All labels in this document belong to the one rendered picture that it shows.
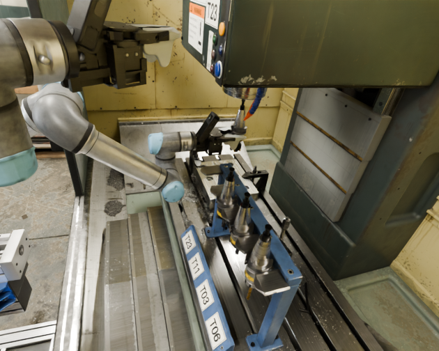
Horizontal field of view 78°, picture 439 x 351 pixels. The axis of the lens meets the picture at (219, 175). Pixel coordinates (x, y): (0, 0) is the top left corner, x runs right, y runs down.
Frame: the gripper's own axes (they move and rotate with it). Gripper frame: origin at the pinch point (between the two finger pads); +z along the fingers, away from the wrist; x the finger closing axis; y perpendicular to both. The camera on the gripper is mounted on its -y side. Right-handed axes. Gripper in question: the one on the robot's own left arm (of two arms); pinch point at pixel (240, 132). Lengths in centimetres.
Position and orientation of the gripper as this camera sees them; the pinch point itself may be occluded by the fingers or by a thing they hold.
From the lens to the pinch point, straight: 109.1
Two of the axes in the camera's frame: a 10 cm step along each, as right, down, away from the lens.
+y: -1.0, 8.2, 5.7
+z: 9.4, -1.1, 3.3
